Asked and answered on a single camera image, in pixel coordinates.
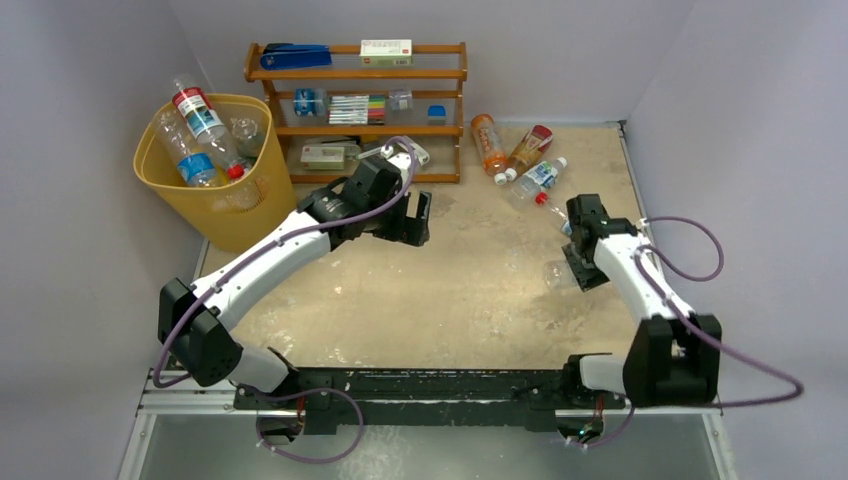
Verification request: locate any white stapler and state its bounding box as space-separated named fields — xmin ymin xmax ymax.
xmin=399 ymin=136 xmax=430 ymax=166

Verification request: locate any marker pen set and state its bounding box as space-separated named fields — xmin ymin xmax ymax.
xmin=328 ymin=94 xmax=387 ymax=125

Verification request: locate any wooden shelf rack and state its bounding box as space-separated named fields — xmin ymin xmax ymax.
xmin=243 ymin=42 xmax=468 ymax=184

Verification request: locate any blue label clear bottle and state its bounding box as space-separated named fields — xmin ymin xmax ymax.
xmin=152 ymin=108 xmax=221 ymax=188

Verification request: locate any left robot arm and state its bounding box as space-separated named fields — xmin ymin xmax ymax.
xmin=157 ymin=153 xmax=431 ymax=409

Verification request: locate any yellow plastic bin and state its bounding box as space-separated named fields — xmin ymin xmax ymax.
xmin=133 ymin=93 xmax=296 ymax=253

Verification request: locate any blue eraser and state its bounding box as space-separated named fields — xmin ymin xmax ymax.
xmin=427 ymin=104 xmax=447 ymax=126

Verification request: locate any red gold label bottle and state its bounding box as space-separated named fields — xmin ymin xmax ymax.
xmin=504 ymin=125 xmax=554 ymax=182

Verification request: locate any white red box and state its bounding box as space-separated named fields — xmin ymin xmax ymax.
xmin=359 ymin=39 xmax=413 ymax=68

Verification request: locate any red landscape label bottle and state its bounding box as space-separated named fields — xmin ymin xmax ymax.
xmin=534 ymin=191 xmax=579 ymax=294

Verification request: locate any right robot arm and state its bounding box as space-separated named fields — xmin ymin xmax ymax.
xmin=561 ymin=194 xmax=722 ymax=407

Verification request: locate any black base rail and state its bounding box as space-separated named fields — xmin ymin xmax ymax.
xmin=234 ymin=367 xmax=625 ymax=435

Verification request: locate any blue tape dispenser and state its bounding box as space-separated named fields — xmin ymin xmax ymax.
xmin=292 ymin=88 xmax=328 ymax=117

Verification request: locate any orange label bottle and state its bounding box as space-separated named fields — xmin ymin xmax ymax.
xmin=471 ymin=114 xmax=507 ymax=185

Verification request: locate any blue green label white-cap bottle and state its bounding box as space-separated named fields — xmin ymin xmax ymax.
xmin=510 ymin=157 xmax=568 ymax=201

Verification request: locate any blue stapler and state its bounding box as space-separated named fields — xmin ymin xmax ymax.
xmin=259 ymin=43 xmax=332 ymax=71

